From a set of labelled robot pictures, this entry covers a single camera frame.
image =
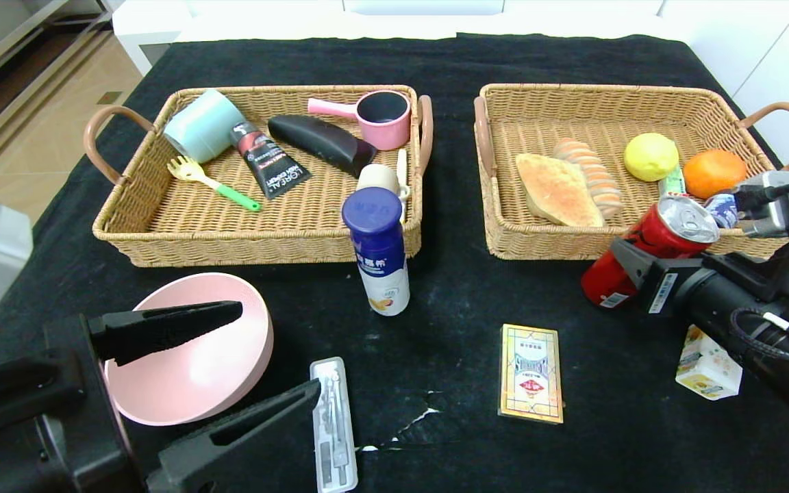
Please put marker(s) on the small beige cup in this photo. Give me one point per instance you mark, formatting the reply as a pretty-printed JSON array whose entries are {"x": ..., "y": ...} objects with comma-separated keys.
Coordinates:
[{"x": 377, "y": 177}]

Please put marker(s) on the blue capped yogurt bottle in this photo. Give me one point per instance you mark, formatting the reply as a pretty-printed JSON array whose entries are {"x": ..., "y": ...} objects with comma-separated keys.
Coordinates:
[{"x": 384, "y": 274}]

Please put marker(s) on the yellow green toy fork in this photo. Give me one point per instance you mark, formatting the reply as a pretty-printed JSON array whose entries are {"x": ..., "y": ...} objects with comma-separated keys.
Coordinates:
[{"x": 188, "y": 170}]

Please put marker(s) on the small dark blue can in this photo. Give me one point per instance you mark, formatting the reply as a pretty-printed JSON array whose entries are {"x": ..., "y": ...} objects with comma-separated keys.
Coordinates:
[{"x": 722, "y": 209}]

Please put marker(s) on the pink plastic bowl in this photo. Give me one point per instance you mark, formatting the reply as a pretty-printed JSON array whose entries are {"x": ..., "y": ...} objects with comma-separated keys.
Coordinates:
[{"x": 196, "y": 383}]

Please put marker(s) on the white plastic stick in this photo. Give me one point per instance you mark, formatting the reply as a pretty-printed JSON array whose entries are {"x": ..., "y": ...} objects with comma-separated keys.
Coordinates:
[{"x": 402, "y": 159}]

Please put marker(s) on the striped bread roll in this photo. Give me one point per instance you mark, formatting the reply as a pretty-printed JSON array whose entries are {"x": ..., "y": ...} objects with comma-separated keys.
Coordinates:
[{"x": 600, "y": 177}]

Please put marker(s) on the pink toy saucepan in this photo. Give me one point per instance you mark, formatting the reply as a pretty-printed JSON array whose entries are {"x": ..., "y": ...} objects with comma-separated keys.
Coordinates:
[{"x": 387, "y": 134}]

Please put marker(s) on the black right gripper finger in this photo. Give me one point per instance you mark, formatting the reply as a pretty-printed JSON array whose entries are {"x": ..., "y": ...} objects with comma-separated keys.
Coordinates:
[{"x": 634, "y": 267}]

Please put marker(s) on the black oblong glasses case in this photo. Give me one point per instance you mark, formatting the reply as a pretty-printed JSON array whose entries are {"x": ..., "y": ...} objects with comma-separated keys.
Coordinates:
[{"x": 319, "y": 139}]

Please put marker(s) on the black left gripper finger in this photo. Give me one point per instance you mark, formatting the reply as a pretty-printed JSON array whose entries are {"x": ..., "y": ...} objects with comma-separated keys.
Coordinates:
[
  {"x": 161, "y": 329},
  {"x": 189, "y": 465}
]

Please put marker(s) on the black red cosmetic tube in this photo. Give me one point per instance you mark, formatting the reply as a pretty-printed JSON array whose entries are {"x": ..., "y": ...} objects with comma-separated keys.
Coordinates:
[{"x": 271, "y": 166}]

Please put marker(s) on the red soda can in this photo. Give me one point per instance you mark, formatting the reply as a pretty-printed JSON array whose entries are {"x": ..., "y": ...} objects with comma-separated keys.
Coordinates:
[{"x": 675, "y": 229}]

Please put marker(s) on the yellow lemon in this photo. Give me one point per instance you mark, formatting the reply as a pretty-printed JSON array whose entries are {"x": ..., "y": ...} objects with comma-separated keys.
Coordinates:
[{"x": 649, "y": 156}]

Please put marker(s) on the white fruit drink carton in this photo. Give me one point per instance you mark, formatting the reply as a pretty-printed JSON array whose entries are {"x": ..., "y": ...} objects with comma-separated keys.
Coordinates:
[{"x": 706, "y": 373}]

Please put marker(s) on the light blue plastic cup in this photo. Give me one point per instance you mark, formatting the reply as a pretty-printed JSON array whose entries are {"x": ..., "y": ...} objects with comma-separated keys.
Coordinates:
[{"x": 201, "y": 125}]

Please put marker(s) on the flat toasted bread slice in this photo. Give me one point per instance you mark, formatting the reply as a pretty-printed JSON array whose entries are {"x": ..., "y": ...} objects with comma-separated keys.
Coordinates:
[{"x": 555, "y": 190}]

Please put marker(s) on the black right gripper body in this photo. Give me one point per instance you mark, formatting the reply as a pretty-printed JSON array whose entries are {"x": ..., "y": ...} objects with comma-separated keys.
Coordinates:
[{"x": 656, "y": 286}]

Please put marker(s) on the yellow playing card box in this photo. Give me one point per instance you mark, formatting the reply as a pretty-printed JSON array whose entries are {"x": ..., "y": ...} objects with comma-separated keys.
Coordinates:
[{"x": 531, "y": 373}]

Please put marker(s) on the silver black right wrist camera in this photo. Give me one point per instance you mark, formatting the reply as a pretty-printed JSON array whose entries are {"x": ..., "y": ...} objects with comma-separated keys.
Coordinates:
[{"x": 771, "y": 205}]

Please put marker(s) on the orange fruit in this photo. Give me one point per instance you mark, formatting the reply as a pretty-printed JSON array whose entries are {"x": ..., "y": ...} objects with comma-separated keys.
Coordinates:
[{"x": 713, "y": 171}]

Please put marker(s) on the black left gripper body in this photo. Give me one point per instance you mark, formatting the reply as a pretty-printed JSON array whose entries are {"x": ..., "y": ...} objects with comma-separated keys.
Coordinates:
[{"x": 72, "y": 390}]

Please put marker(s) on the green white candy pack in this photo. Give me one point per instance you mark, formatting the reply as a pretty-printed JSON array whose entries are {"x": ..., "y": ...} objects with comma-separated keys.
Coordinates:
[{"x": 672, "y": 183}]

